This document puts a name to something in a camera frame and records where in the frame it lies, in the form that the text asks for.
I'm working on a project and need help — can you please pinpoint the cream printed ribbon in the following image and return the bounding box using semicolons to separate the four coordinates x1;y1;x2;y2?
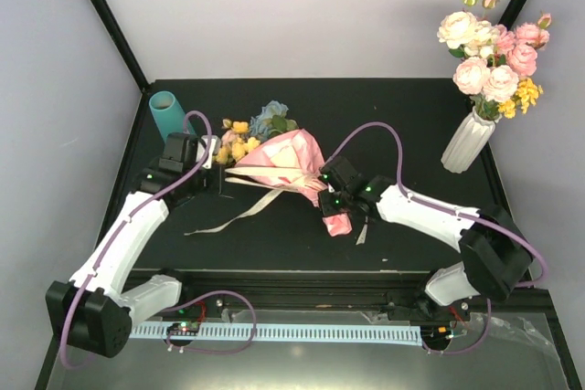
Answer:
184;166;332;237

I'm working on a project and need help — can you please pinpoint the yellow and blue flower bunch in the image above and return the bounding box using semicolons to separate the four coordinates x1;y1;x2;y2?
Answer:
213;100;299;165

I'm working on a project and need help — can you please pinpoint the pink wrapping paper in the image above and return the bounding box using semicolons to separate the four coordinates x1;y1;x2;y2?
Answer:
224;128;353;239

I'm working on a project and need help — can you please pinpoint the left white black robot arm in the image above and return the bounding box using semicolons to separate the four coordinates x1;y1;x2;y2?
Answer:
46;132;220;358

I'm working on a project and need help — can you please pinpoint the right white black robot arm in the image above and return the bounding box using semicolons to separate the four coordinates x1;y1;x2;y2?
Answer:
318;171;535;320

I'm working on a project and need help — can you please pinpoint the teal conical vase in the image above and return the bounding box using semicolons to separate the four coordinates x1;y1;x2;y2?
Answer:
149;91;185;142

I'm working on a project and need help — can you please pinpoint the white ribbed vase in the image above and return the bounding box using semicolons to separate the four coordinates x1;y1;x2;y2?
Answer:
441;110;500;174

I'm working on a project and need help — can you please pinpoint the left small circuit board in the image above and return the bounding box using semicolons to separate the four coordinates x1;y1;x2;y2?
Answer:
166;321;199;336

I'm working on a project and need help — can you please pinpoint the small circuit board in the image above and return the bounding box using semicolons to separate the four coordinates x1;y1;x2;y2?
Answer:
420;326;468;342
166;321;199;336

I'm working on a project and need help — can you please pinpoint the right small circuit board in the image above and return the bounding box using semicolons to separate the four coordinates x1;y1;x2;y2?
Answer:
420;326;468;342

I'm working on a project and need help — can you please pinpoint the pink and white rose bouquet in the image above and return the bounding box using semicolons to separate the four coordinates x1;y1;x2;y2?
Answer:
437;0;552;121

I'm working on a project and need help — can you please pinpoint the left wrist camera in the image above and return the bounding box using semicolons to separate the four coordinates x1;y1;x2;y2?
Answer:
197;135;221;169

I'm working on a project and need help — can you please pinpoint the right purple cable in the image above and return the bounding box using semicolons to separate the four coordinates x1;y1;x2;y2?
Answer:
328;121;549;357

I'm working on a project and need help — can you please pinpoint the purple cable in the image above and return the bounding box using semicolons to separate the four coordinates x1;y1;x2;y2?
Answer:
57;110;256;370
328;121;549;357

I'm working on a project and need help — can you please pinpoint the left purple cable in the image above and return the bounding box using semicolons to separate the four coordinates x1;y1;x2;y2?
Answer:
57;110;256;370

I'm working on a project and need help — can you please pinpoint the black aluminium rail base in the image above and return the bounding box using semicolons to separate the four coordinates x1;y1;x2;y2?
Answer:
179;271;452;321

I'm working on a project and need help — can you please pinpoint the light blue slotted cable duct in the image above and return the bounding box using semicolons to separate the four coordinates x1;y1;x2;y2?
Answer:
130;321;422;347

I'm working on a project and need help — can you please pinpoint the left black frame post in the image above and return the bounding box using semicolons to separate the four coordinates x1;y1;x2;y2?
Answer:
90;0;150;92

